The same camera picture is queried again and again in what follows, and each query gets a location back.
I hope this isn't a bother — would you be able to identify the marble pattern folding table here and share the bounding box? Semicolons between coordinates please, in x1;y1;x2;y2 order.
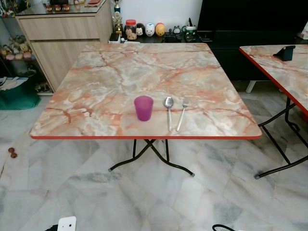
29;42;263;177
239;44;308;180

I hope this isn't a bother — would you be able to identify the black phone stand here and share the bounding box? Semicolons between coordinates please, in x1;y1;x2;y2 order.
273;45;296;62

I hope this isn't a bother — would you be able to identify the black television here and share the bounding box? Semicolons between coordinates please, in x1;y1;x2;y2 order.
197;0;308;33

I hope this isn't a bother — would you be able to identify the silver metal fork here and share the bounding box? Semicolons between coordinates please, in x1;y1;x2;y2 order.
176;99;189;132

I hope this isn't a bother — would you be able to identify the silver metal spoon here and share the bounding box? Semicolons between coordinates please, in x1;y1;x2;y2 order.
164;97;174;131

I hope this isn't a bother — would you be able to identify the green black mug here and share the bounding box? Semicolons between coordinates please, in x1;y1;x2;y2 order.
185;25;198;42

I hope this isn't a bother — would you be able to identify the purple plastic cup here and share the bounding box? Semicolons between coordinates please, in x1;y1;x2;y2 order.
134;96;154;122

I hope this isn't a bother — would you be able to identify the yellow round figurine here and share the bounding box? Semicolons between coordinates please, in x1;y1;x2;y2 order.
155;23;166;37

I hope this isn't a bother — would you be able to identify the red lid glass jar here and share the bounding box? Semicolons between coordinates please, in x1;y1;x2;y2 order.
125;19;137;41

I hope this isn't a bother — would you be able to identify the gold trophy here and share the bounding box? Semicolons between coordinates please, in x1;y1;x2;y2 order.
112;0;123;35

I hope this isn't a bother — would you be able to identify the light wooden cabinet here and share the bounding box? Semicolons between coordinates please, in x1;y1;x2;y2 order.
16;0;114;90

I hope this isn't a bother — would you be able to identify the green bag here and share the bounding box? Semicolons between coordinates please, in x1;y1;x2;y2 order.
0;77;41;110

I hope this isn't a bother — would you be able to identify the glass display shelf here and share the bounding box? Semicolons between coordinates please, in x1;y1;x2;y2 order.
0;14;51;93

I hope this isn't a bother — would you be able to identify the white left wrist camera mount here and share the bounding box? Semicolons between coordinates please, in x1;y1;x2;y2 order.
58;217;77;231

